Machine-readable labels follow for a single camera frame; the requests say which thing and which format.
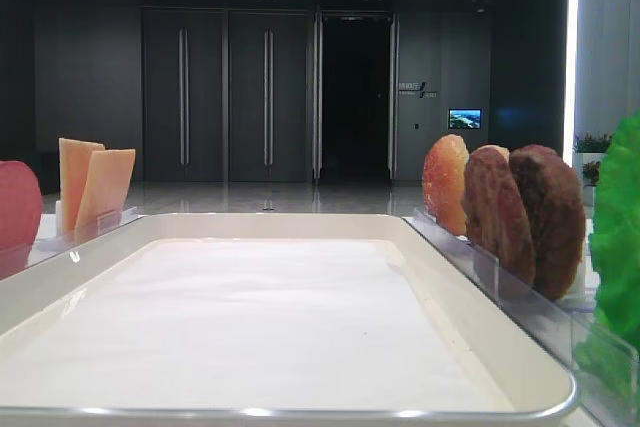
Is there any inner right bread bun slice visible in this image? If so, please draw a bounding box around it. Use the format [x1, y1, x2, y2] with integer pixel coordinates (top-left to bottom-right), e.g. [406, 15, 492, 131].
[422, 134, 469, 236]

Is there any inner brown meat patty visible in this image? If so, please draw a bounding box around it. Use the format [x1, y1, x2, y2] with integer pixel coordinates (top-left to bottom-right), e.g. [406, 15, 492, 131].
[461, 145, 536, 287]

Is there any brown meat patty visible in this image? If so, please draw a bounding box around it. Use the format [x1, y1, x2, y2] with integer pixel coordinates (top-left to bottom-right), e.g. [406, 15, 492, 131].
[509, 144, 586, 301]
[461, 145, 536, 287]

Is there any inner orange cheese slice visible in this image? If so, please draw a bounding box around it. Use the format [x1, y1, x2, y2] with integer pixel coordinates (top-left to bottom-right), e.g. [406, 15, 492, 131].
[75, 149, 136, 230]

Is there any orange cheese slice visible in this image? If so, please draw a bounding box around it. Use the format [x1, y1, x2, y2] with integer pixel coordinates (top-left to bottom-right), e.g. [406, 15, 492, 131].
[59, 138, 105, 234]
[75, 149, 136, 230]

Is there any outer brown meat patty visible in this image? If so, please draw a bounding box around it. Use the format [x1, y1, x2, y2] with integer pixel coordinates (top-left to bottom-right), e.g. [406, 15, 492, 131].
[509, 144, 586, 301]

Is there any outer orange cheese slice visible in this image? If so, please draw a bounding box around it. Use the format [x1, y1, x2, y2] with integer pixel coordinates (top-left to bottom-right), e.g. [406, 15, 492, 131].
[59, 138, 105, 234]

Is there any outer red tomato slice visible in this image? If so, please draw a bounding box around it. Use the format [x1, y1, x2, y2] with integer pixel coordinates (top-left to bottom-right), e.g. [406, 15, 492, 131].
[1, 161, 43, 250]

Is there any green lettuce leaf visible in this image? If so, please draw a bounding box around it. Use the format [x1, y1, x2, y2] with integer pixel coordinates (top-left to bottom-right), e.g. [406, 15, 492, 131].
[577, 114, 639, 403]

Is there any dark double door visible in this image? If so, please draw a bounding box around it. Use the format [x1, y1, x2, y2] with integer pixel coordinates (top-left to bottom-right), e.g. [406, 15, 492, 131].
[143, 9, 311, 183]

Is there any white rectangular metal tray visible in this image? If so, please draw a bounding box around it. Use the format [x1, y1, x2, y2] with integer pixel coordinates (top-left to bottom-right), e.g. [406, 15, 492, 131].
[1, 213, 579, 426]

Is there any potted flowering plant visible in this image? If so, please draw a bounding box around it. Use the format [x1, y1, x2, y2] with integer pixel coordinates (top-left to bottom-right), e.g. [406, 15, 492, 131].
[573, 132, 612, 187]

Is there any small wall display screen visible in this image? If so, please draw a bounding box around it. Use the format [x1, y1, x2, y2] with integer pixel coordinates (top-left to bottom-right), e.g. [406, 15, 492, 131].
[448, 109, 482, 130]

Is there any left clear acrylic rail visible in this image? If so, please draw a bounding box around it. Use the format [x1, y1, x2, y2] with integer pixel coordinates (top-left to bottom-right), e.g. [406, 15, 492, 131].
[1, 207, 141, 280]

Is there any clear acrylic rail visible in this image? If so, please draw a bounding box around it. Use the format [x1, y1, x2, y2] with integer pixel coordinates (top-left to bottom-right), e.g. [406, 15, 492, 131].
[411, 207, 639, 426]
[1, 207, 141, 280]

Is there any right clear acrylic rail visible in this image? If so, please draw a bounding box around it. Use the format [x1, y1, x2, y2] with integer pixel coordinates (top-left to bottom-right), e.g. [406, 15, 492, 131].
[411, 207, 639, 426]

